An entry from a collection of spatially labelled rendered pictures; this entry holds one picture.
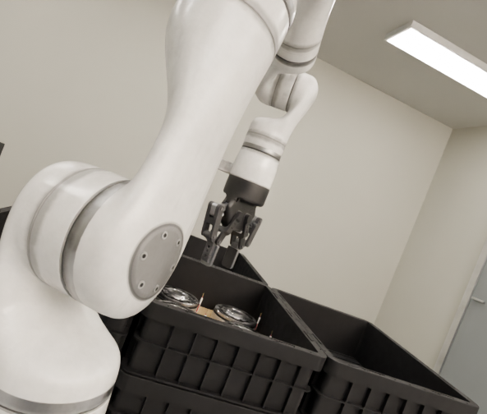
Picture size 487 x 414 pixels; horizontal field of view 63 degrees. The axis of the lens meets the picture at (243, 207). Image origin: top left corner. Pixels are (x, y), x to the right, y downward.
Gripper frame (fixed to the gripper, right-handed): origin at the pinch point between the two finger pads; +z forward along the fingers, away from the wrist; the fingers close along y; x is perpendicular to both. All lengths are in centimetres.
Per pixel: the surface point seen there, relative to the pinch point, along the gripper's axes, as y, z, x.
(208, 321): -8.1, 7.4, -7.9
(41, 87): 121, -36, 337
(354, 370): 9.6, 7.6, -25.3
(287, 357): 1.5, 8.9, -17.4
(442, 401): 21.8, 8.1, -37.3
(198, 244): 50, 10, 45
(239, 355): -2.5, 11.2, -11.8
